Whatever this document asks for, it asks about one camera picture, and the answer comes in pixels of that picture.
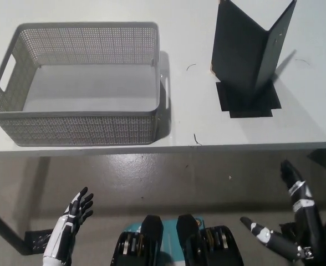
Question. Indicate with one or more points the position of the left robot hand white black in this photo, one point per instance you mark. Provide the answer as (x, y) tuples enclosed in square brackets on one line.
[(66, 224)]

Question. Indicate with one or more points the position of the black tape patch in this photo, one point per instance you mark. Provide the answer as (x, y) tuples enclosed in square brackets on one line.
[(243, 108)]

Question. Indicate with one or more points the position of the black perforated foot plate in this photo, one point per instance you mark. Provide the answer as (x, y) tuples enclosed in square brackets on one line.
[(39, 241)]

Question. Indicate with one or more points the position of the black robot body block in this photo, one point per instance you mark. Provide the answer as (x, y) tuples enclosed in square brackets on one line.
[(140, 243), (207, 243)]

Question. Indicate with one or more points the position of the grey perforated plastic basket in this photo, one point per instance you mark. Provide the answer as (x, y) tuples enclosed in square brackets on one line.
[(77, 130)]

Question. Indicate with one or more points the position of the dark hardcover notebook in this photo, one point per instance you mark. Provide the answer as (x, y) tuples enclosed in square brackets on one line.
[(238, 55)]

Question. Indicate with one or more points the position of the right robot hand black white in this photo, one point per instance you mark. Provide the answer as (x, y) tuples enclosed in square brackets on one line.
[(307, 219)]

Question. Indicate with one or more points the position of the black table leg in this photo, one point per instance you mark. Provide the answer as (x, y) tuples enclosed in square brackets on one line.
[(2, 224)]

